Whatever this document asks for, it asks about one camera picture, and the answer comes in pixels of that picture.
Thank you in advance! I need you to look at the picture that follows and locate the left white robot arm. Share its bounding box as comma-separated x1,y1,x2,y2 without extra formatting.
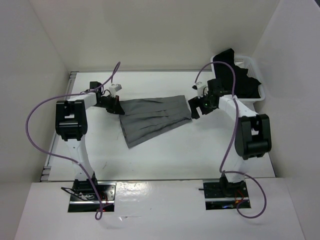
55,81,125,200

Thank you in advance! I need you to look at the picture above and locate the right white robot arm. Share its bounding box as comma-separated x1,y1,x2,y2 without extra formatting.
188,78,272,197

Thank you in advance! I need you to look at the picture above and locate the grey pleated skirt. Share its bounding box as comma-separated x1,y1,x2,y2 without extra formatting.
119,95,192,149

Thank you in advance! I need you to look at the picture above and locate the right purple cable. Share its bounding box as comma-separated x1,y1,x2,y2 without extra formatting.
193,61,267,219

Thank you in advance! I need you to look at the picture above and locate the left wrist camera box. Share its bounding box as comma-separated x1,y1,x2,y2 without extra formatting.
108,84,122,98

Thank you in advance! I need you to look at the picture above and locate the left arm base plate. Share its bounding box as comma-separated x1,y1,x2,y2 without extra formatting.
60,182,116,213

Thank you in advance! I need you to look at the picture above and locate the purple cable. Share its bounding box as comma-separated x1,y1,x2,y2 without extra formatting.
25,61,121,221
193,61,267,219

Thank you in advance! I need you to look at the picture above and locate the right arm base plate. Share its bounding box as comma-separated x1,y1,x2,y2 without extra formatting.
198,176,251,210

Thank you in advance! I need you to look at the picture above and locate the white plastic basket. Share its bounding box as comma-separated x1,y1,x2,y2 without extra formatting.
210,54,265,104

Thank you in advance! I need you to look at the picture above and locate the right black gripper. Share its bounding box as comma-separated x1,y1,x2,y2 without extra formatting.
188,91,217,120

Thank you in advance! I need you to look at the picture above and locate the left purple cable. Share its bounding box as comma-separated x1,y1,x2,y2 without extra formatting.
25,61,121,221

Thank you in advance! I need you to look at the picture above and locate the black skirt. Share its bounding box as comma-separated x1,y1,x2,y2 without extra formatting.
213,48,261,99

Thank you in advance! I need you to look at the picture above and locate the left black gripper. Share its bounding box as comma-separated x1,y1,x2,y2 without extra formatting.
93,94,125,115

